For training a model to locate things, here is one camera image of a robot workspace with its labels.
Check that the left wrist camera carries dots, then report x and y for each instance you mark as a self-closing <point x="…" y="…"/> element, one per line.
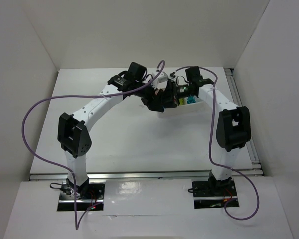
<point x="163" y="77"/>

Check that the small blue lego brick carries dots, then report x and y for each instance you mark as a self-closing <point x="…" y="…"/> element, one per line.
<point x="191" y="100"/>

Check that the aluminium front rail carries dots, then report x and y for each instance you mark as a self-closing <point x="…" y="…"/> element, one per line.
<point x="125" y="176"/>

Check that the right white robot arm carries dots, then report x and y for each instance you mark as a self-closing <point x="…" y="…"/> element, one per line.
<point x="230" y="123"/>

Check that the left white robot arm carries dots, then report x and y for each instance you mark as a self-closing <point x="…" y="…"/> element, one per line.
<point x="73" y="129"/>

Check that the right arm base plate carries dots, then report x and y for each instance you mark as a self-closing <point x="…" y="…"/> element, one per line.
<point x="205" y="198"/>

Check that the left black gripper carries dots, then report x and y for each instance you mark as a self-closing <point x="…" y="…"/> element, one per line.
<point x="149" y="100"/>

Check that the white divided sorting tray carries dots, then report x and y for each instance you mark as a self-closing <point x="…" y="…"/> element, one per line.
<point x="182" y="109"/>

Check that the aluminium side rail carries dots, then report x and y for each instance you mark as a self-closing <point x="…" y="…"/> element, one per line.
<point x="243" y="121"/>

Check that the green lego brick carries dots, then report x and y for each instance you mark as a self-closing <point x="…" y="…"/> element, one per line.
<point x="182" y="101"/>

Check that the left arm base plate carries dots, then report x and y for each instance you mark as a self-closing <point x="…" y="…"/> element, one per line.
<point x="93" y="198"/>

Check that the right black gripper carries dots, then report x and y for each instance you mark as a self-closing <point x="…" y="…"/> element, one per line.
<point x="170" y="95"/>

